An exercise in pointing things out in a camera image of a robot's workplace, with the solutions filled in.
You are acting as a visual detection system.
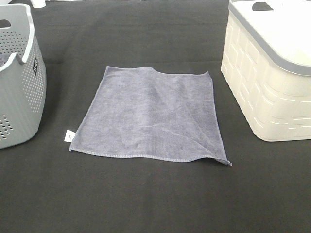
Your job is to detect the grey-blue microfibre towel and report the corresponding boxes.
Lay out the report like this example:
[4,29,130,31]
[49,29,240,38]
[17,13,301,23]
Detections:
[69,66,230,165]

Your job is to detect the cream woven-pattern storage box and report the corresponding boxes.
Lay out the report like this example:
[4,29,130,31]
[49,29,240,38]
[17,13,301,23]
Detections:
[221,14,311,141]

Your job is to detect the grey perforated laundry basket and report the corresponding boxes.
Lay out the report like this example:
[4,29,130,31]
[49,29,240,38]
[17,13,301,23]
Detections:
[0,4,47,149]

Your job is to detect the white grey-rimmed box lid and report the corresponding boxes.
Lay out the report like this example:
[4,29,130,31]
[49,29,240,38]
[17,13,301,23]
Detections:
[228,0,311,76]

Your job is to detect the grey towels inside basket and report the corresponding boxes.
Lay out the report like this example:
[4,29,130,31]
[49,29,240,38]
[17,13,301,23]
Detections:
[0,54,10,67]

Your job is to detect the white object at top edge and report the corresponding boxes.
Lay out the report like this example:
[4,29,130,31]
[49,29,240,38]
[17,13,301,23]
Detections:
[31,0,46,9]

